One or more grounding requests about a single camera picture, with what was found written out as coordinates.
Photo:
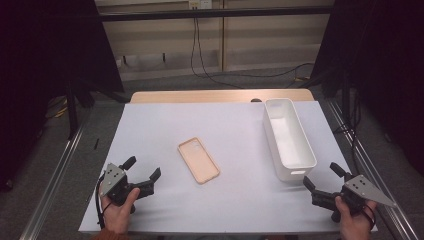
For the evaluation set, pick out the white plastic storage box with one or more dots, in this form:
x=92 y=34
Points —
x=290 y=140

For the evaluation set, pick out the white wall socket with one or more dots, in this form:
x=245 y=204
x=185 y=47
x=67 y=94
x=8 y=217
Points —
x=200 y=4

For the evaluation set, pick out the person's right hand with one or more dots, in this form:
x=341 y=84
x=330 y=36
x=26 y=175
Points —
x=353 y=223

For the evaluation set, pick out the peach phone case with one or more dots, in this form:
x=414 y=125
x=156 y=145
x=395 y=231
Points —
x=198 y=160

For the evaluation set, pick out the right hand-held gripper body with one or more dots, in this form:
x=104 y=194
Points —
x=358 y=190

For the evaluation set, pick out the beige desk with dark edge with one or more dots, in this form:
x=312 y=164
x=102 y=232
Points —
x=216 y=13

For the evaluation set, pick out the white table sheet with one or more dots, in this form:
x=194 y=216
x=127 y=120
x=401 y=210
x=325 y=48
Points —
x=233 y=203

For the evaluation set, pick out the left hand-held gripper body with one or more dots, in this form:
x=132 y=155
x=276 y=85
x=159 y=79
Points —
x=115 y=183

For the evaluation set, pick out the aluminium rail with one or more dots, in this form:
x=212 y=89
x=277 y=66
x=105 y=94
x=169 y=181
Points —
x=53 y=186
x=366 y=166

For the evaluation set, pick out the dark curtain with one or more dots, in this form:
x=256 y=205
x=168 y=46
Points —
x=383 y=66
x=50 y=50

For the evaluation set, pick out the person's left hand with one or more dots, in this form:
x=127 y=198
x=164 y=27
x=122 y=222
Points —
x=118 y=216

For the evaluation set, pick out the black metal stand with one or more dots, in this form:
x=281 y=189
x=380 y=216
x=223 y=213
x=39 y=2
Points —
x=71 y=113

